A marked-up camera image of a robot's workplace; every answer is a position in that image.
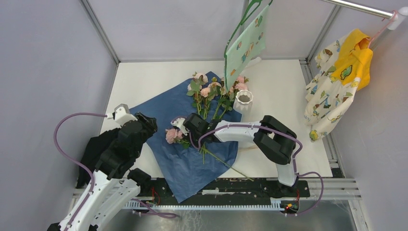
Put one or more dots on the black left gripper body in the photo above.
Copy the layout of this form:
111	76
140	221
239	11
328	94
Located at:
149	128

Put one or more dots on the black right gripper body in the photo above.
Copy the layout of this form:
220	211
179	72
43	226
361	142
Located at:
194	138

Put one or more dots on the blue wrapping paper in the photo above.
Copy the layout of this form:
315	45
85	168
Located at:
186	170

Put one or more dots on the separated pink rose stem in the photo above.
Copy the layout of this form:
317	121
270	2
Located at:
174	135

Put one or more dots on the pink flower bunch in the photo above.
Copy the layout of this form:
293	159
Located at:
205	91

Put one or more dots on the cream ribbon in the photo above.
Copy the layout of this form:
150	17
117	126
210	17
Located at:
241	149

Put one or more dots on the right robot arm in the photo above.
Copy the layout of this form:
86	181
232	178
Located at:
277	142

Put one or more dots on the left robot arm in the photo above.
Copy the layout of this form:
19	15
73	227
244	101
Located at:
112	183

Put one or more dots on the white ribbed vase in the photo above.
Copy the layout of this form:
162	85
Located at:
243	103

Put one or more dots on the green printed cloth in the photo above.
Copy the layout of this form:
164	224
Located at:
245	44

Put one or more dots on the yellow patterned kids garment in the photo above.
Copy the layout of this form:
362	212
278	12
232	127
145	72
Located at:
343	69

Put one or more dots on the metal hanging rod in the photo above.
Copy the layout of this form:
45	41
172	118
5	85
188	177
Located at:
401	16

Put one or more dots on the pink clothes hanger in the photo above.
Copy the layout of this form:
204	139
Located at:
381	28

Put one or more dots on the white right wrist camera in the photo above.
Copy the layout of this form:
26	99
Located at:
178	122

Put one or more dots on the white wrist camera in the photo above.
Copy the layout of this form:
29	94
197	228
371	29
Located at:
121	115
178	122

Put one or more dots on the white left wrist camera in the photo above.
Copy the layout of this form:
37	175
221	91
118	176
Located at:
121	115

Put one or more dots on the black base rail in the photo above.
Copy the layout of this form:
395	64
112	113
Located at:
227	191

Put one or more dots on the white slotted cable duct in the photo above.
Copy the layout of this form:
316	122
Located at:
274	205

